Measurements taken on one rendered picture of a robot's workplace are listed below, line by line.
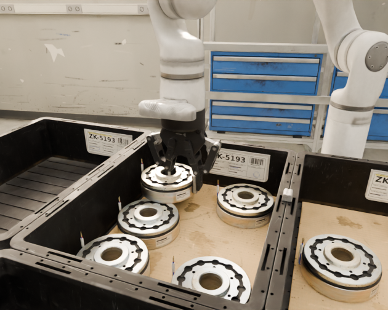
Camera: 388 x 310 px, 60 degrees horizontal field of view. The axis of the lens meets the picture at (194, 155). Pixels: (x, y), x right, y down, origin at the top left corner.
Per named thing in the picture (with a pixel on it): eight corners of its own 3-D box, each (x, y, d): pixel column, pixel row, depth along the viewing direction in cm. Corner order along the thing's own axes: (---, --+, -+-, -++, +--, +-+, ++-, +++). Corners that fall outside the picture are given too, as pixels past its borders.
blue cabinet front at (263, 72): (209, 129, 249) (210, 51, 225) (310, 135, 238) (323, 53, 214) (209, 130, 246) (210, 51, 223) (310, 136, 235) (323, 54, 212)
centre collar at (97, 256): (109, 241, 50) (109, 238, 50) (136, 251, 48) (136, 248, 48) (85, 262, 46) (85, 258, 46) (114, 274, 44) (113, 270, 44)
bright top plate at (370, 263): (301, 232, 53) (302, 229, 52) (371, 242, 51) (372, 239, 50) (305, 280, 44) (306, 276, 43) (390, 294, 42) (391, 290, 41)
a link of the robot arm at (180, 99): (135, 116, 51) (132, 75, 49) (167, 98, 61) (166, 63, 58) (191, 123, 48) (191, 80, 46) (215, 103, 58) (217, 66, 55)
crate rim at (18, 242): (154, 141, 74) (154, 130, 73) (295, 161, 65) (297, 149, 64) (6, 261, 40) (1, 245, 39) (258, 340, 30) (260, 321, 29)
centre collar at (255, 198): (237, 188, 64) (237, 185, 64) (262, 194, 62) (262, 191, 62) (228, 200, 60) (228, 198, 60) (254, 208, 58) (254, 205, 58)
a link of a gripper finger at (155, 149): (156, 130, 61) (170, 158, 63) (149, 133, 62) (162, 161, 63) (149, 135, 59) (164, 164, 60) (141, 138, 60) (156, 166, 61)
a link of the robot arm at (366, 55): (404, 32, 66) (383, 115, 73) (369, 27, 74) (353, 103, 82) (364, 33, 64) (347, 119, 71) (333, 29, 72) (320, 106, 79)
